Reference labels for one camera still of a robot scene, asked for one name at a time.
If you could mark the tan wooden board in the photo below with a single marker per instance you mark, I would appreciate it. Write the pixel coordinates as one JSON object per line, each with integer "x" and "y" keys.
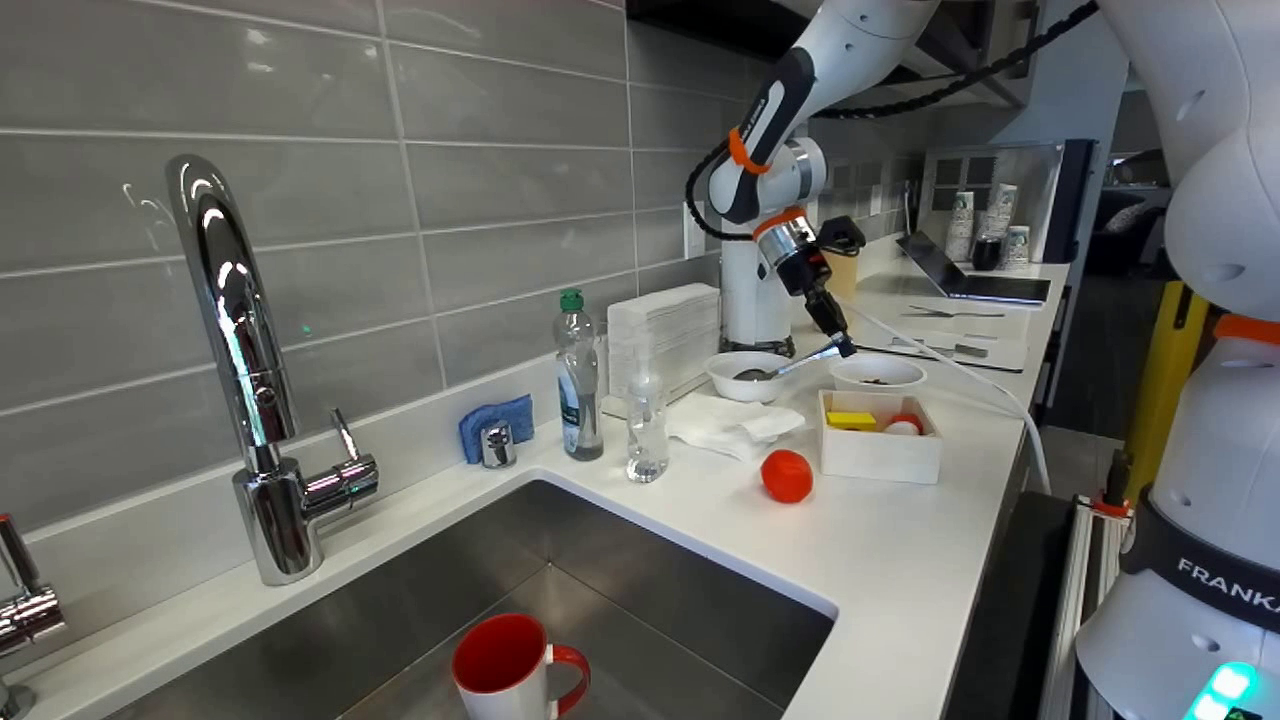
{"x": 845, "y": 283}

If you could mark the blue sponge holder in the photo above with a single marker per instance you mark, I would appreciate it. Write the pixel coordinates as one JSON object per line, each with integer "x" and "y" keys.
{"x": 470, "y": 425}

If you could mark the black paper towel holder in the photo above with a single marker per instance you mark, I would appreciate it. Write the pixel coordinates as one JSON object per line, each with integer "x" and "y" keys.
{"x": 745, "y": 351}

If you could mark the yellow block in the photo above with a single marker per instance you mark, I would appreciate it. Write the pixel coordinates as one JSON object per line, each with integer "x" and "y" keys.
{"x": 848, "y": 422}

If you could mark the small chrome tap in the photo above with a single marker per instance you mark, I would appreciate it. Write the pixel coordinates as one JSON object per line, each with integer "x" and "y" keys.
{"x": 27, "y": 620}

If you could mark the red orange ball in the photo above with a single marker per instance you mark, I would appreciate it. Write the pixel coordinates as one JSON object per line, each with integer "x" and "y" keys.
{"x": 787, "y": 478}

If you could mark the tall chrome faucet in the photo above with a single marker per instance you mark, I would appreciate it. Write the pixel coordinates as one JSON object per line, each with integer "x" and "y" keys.
{"x": 247, "y": 361}

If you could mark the red and white mug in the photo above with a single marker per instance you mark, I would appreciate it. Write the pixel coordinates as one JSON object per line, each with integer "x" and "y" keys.
{"x": 501, "y": 682}

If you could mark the stack of white napkins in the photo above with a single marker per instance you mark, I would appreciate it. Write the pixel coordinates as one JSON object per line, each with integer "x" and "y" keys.
{"x": 665, "y": 340}

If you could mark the small chrome knob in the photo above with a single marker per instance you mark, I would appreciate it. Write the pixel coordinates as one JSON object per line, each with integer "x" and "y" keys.
{"x": 501, "y": 447}

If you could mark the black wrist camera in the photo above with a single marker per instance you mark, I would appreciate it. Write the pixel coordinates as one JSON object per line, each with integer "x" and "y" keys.
{"x": 842, "y": 236}

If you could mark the green capped water bottle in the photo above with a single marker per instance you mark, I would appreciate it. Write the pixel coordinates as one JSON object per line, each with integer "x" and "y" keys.
{"x": 577, "y": 394}

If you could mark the metal spoon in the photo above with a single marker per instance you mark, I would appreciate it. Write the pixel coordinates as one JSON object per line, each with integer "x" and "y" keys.
{"x": 806, "y": 356}

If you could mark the orange toy piece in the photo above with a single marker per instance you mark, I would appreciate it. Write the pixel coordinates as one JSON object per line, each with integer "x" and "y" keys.
{"x": 907, "y": 422}

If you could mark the small white bottle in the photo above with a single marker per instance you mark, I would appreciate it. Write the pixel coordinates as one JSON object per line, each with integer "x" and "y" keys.
{"x": 1016, "y": 248}

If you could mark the white plastic bowl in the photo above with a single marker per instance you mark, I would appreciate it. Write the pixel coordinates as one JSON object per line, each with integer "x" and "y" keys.
{"x": 874, "y": 365}
{"x": 764, "y": 387}

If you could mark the steel sink basin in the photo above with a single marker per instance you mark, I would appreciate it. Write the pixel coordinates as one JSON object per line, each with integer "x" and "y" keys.
{"x": 641, "y": 600}

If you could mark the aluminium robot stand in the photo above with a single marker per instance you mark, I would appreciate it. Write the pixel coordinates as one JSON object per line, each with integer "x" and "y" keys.
{"x": 1084, "y": 614}

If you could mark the pile of brown beans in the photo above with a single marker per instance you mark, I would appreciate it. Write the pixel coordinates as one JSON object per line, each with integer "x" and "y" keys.
{"x": 755, "y": 373}
{"x": 878, "y": 381}

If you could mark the clear glass cup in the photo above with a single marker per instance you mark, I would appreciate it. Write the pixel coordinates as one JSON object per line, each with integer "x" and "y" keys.
{"x": 645, "y": 443}

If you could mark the yellow post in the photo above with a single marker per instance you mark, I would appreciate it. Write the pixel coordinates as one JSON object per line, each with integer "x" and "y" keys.
{"x": 1161, "y": 387}

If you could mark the open laptop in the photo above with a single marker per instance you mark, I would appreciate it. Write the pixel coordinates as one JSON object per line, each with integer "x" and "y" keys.
{"x": 992, "y": 286}

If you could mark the dark bottle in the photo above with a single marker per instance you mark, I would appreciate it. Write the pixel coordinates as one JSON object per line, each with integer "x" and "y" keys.
{"x": 992, "y": 241}

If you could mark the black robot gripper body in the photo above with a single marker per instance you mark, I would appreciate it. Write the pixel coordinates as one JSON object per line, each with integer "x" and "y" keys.
{"x": 798, "y": 257}

